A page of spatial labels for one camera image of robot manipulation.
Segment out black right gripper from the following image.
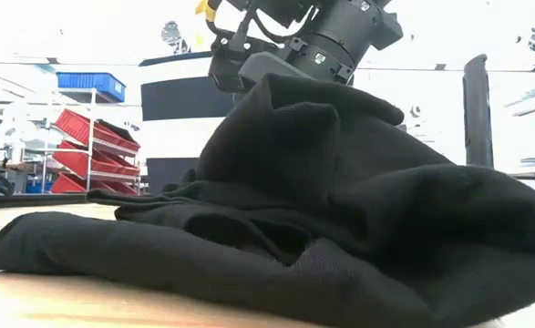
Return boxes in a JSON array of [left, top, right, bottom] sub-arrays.
[[238, 51, 303, 92]]

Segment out large black garment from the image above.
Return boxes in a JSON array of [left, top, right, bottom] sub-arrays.
[[0, 72, 535, 328]]

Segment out navy white striped fabric bin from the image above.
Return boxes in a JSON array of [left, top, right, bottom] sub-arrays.
[[139, 50, 237, 195]]

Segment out blue plastic crate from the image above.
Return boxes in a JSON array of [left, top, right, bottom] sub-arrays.
[[56, 71, 128, 104]]

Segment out red plastic shelf bin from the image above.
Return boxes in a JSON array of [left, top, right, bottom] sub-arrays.
[[50, 171, 139, 196], [55, 108, 141, 153], [52, 139, 141, 179]]

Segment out metal shelf rack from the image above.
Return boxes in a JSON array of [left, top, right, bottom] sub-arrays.
[[42, 88, 142, 197]]

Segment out wooden bench metal legs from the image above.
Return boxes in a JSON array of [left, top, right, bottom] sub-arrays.
[[0, 159, 45, 193]]

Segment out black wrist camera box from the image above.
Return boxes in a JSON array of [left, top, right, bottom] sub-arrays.
[[207, 36, 250, 95]]

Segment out yellow cable tag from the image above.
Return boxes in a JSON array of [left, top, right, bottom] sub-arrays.
[[195, 0, 219, 23]]

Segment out black upright post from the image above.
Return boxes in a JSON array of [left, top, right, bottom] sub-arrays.
[[461, 53, 495, 169]]

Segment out black metal table frame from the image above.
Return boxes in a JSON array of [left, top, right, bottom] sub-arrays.
[[0, 193, 88, 210]]

